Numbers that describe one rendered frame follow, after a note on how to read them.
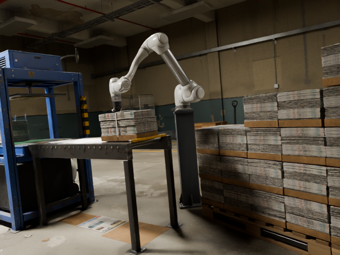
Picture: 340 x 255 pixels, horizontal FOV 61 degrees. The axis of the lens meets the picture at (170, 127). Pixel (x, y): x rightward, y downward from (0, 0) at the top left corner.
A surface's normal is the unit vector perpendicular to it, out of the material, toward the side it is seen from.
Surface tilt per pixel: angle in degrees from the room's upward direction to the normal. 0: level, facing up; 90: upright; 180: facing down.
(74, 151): 90
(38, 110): 90
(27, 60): 90
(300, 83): 90
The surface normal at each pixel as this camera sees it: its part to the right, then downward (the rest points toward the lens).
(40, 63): 0.81, -0.04
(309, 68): -0.58, 0.09
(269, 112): -0.81, 0.10
